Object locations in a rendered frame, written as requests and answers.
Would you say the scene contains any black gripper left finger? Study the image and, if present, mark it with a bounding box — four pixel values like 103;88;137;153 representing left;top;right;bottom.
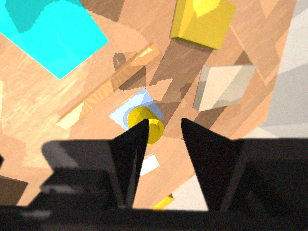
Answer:
40;119;149;208

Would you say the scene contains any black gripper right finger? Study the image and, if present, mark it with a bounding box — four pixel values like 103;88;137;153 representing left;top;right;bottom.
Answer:
181;118;308;211

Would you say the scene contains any white square tile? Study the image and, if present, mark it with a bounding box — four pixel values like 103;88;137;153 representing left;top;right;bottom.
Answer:
140;153;159;176

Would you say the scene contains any yellow block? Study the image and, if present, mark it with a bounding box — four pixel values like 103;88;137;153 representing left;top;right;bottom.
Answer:
170;0;237;50

